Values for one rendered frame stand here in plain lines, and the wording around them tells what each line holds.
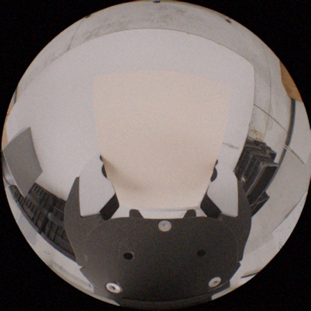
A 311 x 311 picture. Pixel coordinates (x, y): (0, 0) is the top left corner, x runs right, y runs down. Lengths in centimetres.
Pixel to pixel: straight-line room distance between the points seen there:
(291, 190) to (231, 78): 252
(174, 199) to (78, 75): 25
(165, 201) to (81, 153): 18
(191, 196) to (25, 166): 46
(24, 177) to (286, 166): 300
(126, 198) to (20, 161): 37
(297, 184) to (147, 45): 262
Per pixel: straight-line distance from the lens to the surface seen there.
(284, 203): 270
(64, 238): 44
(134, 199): 15
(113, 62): 19
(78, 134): 23
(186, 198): 15
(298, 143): 248
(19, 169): 42
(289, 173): 262
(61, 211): 48
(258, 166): 65
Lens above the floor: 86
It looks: 60 degrees down
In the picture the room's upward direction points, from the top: 180 degrees counter-clockwise
